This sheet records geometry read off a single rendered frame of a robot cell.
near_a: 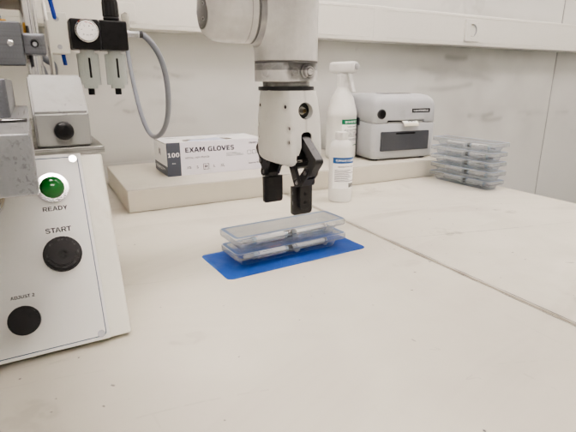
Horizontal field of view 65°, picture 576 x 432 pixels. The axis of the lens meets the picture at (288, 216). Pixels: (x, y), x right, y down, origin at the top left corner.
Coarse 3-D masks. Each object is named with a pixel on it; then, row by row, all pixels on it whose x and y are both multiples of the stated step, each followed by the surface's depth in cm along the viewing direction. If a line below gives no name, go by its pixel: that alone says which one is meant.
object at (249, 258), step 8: (344, 232) 69; (312, 240) 66; (320, 240) 67; (328, 240) 68; (224, 248) 63; (272, 248) 63; (280, 248) 63; (288, 248) 64; (296, 248) 65; (304, 248) 67; (312, 248) 68; (320, 248) 69; (232, 256) 61; (240, 256) 60; (248, 256) 61; (256, 256) 62; (264, 256) 63; (272, 256) 64; (280, 256) 65; (248, 264) 63
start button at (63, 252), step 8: (56, 240) 43; (64, 240) 43; (48, 248) 42; (56, 248) 42; (64, 248) 43; (72, 248) 43; (48, 256) 42; (56, 256) 42; (64, 256) 42; (72, 256) 43; (56, 264) 42; (64, 264) 42; (72, 264) 43
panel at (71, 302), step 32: (64, 160) 45; (64, 192) 44; (0, 224) 41; (32, 224) 43; (64, 224) 44; (0, 256) 41; (32, 256) 42; (96, 256) 45; (0, 288) 41; (32, 288) 42; (64, 288) 43; (96, 288) 44; (0, 320) 40; (64, 320) 42; (96, 320) 44; (0, 352) 40; (32, 352) 41
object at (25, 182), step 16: (16, 112) 35; (0, 128) 23; (16, 128) 23; (0, 144) 21; (16, 144) 21; (32, 144) 22; (0, 160) 21; (16, 160) 21; (32, 160) 22; (0, 176) 21; (16, 176) 21; (32, 176) 22; (0, 192) 21; (16, 192) 22; (32, 192) 22
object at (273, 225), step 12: (300, 216) 70; (312, 216) 70; (324, 216) 70; (336, 216) 70; (228, 228) 64; (240, 228) 64; (252, 228) 64; (264, 228) 64; (276, 228) 64; (288, 228) 64
